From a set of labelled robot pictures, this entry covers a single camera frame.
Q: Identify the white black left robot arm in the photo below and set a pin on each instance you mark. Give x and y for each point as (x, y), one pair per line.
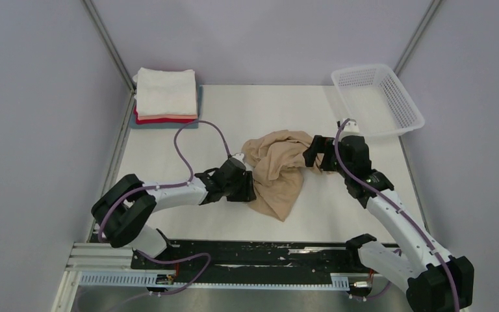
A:
(122, 212)

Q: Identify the beige t shirt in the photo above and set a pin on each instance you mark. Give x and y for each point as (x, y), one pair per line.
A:
(277, 161)

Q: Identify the right corner metal post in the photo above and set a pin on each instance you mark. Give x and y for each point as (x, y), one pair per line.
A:
(423, 25)

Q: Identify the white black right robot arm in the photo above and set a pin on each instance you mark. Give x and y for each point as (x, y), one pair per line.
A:
(430, 276)

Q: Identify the red folded t shirt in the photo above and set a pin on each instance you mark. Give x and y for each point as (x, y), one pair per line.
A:
(144, 122)

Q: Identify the aluminium frame rail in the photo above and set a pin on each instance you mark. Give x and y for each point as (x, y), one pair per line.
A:
(93, 264)

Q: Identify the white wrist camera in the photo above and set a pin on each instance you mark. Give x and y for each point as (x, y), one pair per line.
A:
(238, 158)
(350, 126)

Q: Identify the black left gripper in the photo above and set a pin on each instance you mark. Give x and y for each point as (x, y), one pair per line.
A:
(248, 193)

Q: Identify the left corner metal post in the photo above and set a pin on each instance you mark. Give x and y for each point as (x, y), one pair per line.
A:
(105, 37)

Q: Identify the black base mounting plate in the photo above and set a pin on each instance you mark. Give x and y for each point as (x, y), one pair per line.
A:
(241, 262)

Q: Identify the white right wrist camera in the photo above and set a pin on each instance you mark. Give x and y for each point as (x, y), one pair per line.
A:
(350, 126)

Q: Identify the corner metal post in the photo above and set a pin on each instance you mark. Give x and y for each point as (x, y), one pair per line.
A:
(105, 37)
(423, 25)

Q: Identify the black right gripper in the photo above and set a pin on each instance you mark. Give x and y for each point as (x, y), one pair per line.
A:
(319, 145)

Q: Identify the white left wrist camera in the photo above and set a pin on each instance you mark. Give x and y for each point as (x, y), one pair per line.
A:
(238, 158)

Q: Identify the white plastic laundry basket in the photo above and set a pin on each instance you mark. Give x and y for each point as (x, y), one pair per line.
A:
(374, 97)

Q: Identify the peach folded t shirt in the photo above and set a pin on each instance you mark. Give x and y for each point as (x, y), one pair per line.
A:
(166, 117)

